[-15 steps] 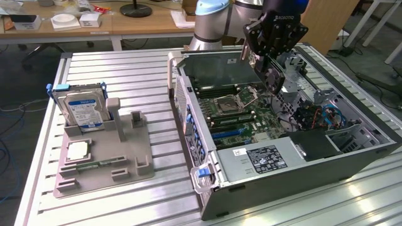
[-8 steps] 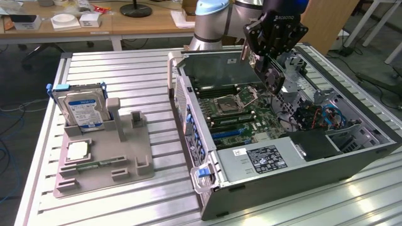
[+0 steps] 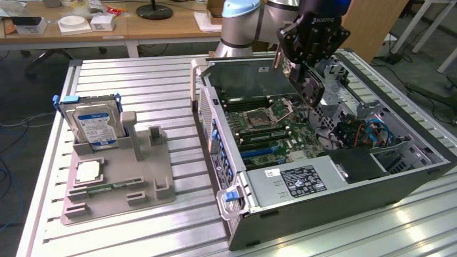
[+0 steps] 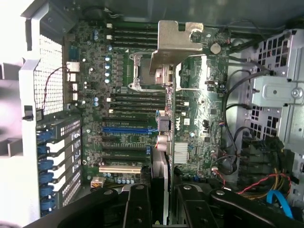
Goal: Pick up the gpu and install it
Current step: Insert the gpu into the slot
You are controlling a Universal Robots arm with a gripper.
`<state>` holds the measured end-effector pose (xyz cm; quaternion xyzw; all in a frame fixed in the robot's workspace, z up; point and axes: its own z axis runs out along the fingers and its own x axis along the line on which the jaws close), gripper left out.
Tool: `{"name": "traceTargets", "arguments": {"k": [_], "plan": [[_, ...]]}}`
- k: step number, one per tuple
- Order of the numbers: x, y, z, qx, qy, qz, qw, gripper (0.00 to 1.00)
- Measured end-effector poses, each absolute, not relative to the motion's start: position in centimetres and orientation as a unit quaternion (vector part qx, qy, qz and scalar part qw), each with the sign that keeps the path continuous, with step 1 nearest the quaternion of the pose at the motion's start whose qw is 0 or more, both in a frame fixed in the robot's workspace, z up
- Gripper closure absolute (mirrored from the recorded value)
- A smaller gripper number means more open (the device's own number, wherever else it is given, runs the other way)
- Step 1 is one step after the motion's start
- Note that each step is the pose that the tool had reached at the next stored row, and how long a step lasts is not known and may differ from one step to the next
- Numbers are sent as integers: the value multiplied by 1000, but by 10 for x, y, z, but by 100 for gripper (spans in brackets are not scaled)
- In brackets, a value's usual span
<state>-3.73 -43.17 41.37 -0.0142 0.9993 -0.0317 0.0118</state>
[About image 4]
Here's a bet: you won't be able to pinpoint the white expansion slot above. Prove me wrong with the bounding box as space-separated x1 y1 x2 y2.
98 165 142 174

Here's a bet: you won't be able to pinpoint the white power connector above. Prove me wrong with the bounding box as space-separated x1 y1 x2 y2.
90 177 105 190

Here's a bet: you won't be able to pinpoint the silver chipset heatsink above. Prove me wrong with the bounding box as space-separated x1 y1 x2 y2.
174 142 190 164

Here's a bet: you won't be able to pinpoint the blue expansion slot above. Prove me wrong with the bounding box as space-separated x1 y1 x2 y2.
102 126 152 134

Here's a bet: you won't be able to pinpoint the blue slot clip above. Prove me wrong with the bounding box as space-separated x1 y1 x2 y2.
37 129 55 141
40 199 57 212
39 172 55 184
38 159 55 171
37 144 51 154
40 185 56 198

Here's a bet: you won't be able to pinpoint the green motherboard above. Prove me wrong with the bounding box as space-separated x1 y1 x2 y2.
64 20 230 190

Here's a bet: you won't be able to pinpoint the CPU socket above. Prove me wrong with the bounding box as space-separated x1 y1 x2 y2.
128 51 167 92

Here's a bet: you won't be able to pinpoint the silver disk bay cage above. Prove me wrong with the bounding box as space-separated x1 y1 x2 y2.
249 28 304 209

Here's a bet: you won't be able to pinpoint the open black PC case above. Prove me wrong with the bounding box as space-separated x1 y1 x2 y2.
0 0 304 228

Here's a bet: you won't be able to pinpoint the coin cell battery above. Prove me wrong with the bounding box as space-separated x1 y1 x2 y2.
210 42 222 54

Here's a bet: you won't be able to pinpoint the yellow wires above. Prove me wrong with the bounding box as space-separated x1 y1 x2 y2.
247 168 286 200

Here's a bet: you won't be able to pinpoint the blue disk wire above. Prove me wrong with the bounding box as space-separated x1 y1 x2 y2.
266 190 295 219

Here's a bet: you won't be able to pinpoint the thin red black wire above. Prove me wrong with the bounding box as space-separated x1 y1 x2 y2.
43 66 70 110

